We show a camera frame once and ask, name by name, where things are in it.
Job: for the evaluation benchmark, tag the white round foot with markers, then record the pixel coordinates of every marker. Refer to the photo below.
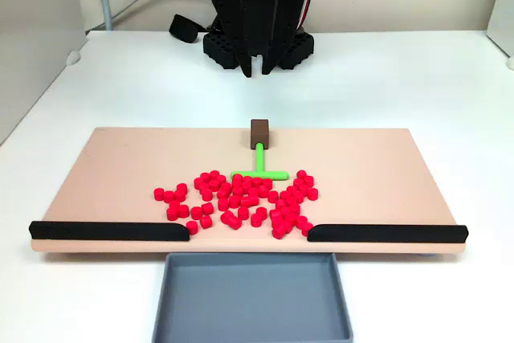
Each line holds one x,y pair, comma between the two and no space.
73,57
510,62

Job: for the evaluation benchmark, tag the black edge rail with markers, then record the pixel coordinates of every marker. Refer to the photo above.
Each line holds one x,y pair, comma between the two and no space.
104,231
389,233

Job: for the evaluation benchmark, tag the beige board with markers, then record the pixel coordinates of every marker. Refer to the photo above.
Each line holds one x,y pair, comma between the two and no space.
120,166

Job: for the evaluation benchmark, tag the white panel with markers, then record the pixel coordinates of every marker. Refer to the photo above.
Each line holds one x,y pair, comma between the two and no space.
502,1

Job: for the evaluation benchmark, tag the white cabinet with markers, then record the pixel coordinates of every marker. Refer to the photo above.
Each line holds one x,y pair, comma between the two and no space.
36,37

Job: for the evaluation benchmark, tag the red cylinder piece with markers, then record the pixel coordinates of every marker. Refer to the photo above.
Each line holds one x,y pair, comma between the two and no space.
168,196
267,183
243,212
304,188
295,208
298,183
299,197
308,179
235,222
313,193
290,217
213,185
223,203
207,194
245,200
291,190
204,188
237,178
172,213
234,201
276,213
179,195
226,187
247,187
196,212
205,177
207,208
192,227
277,222
261,212
199,182
183,210
291,201
302,221
278,232
285,195
174,204
286,210
237,191
281,203
301,174
307,228
222,193
237,185
206,221
253,200
247,180
257,182
257,220
273,196
220,179
263,191
253,191
159,193
214,175
227,216
288,226
182,188

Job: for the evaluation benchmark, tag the grey tray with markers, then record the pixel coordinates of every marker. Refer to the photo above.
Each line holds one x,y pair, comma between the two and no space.
253,303

